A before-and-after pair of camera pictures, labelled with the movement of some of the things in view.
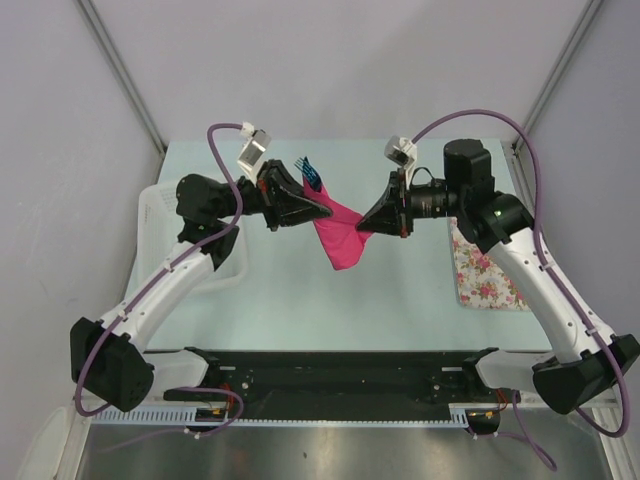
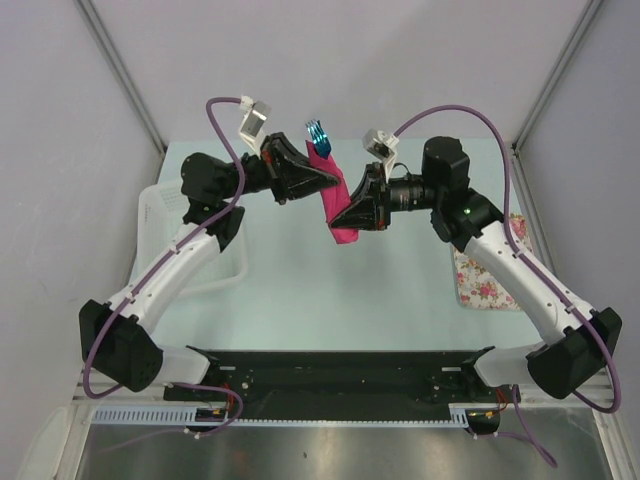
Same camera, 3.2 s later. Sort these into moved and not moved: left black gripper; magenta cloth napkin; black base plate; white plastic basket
Moved: magenta cloth napkin; left black gripper
Not moved: white plastic basket; black base plate
